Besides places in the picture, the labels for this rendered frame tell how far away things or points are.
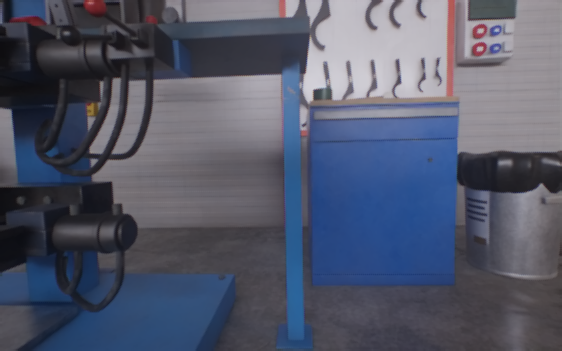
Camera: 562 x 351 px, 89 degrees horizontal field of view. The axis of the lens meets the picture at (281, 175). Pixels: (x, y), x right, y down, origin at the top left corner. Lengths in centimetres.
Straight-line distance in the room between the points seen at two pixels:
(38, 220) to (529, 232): 203
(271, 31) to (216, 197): 208
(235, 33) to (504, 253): 171
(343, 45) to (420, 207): 168
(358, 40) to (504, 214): 176
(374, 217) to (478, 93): 188
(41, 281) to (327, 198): 126
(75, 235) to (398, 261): 136
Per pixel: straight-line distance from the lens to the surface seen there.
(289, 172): 100
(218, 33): 91
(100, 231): 89
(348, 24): 285
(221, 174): 273
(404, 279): 167
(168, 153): 289
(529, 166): 185
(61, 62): 95
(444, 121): 161
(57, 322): 130
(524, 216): 192
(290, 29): 88
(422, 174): 157
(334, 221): 150
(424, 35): 298
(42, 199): 113
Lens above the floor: 69
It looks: 5 degrees down
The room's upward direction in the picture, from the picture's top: 1 degrees counter-clockwise
